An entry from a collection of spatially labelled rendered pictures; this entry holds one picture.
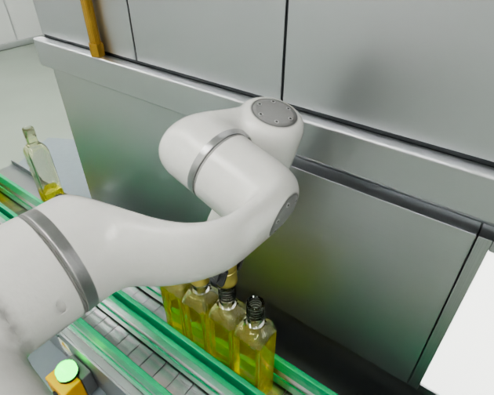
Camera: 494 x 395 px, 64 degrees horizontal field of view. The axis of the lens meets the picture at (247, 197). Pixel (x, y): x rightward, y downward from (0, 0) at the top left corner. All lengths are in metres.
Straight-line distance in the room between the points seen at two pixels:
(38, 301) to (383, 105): 0.43
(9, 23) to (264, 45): 6.31
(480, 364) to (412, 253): 0.19
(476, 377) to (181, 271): 0.52
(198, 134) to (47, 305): 0.19
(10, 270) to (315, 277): 0.52
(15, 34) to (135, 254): 6.60
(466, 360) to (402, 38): 0.46
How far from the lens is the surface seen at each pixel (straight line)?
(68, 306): 0.29
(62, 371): 0.97
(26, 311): 0.28
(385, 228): 0.57
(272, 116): 0.41
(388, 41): 0.51
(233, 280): 0.62
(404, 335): 0.70
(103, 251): 0.29
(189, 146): 0.36
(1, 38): 6.77
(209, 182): 0.35
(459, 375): 0.72
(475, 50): 0.49
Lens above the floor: 1.63
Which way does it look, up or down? 37 degrees down
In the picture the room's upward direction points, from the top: straight up
